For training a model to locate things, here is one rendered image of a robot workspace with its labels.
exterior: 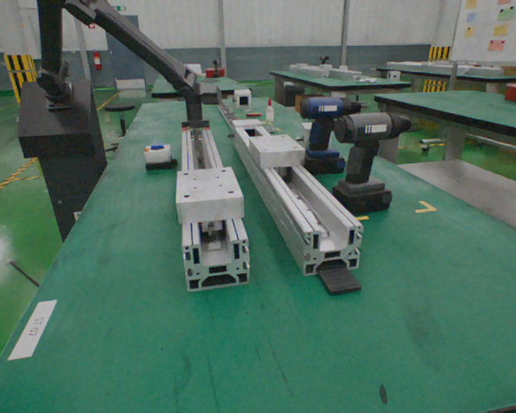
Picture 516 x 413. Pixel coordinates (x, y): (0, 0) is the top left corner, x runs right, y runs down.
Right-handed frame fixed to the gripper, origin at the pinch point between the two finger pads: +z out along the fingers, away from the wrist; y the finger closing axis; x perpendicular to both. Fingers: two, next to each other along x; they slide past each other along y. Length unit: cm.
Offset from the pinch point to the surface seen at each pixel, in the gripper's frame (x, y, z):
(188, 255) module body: -84, -5, -4
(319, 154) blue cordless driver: -38, 34, -4
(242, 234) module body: -84, 4, -7
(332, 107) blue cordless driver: -38, 37, -17
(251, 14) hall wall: 1100, 234, -126
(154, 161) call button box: -21.4, -14.4, -0.7
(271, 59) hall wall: 1099, 298, 10
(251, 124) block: -5.6, 19.8, -6.9
